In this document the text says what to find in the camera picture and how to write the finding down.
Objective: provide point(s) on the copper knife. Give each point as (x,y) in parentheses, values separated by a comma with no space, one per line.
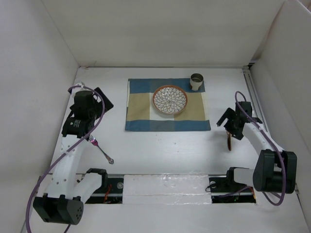
(229,143)

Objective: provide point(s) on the aluminium rail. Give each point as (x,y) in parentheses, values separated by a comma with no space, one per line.
(258,111)

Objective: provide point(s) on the blue beige checkered placemat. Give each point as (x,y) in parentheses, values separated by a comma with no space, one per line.
(142,116)

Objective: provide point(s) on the patterned ceramic plate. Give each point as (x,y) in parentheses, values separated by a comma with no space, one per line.
(170,100)

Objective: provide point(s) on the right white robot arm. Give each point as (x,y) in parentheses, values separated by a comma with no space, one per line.
(275,170)

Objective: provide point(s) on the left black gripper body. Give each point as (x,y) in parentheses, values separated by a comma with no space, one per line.
(96,111)

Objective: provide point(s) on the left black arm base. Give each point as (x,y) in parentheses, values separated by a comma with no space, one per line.
(111,193)

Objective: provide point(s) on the iridescent metal fork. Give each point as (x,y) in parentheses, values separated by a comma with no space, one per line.
(94,142)

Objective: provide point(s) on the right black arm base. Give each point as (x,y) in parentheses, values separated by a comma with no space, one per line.
(224,189)

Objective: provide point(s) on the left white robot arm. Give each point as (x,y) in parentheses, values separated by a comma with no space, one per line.
(64,199)

